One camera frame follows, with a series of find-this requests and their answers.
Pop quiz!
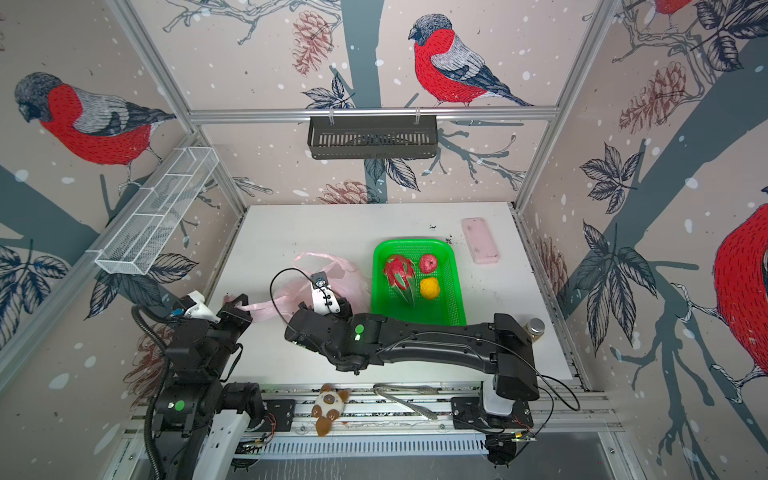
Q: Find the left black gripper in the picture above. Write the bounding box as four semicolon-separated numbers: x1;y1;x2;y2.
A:
208;291;253;379

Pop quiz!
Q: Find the pink plastic bag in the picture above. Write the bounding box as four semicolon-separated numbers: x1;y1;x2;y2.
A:
234;252;371;322

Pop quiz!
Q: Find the red fruit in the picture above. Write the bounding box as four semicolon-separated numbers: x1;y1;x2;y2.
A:
383;254;415;305

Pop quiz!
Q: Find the orange fruit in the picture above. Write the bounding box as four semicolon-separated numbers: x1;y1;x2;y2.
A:
419;277;441;300

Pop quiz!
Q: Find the green plastic basket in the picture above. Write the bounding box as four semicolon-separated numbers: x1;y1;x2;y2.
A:
371;239;466;326

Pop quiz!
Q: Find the red apple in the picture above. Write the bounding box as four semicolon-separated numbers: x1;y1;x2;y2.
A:
419;254;439;275

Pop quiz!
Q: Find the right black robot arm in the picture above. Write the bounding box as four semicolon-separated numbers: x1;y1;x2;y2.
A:
284;309;540;402

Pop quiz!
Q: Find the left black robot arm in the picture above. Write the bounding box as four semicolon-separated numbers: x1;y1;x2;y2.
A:
131;294;267;479

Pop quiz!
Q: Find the brown plush toy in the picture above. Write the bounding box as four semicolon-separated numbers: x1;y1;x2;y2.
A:
311;384;350;437

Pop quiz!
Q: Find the small glass jar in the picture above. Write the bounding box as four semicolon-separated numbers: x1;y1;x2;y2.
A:
524;318;546;342

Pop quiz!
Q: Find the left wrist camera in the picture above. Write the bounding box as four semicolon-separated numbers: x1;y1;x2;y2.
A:
171;290;220;324

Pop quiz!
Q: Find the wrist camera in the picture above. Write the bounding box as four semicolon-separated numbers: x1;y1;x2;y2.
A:
310;272;341;315
171;290;220;324

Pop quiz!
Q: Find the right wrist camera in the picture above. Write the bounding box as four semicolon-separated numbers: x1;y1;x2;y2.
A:
310;272;341;315

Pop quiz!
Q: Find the grey flat cable strip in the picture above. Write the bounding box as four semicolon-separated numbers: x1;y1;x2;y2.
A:
373;383;442;421

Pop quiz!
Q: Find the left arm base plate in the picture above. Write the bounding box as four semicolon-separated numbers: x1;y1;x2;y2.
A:
245;399;296;434

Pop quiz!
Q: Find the white wire mesh shelf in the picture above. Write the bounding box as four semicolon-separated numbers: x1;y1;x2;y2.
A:
95;146;219;275

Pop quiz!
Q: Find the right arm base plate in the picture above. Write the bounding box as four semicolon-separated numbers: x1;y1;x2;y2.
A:
450;396;534;431

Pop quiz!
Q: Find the black hanging wall basket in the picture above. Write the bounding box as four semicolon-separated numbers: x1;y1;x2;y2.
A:
307;115;439;160

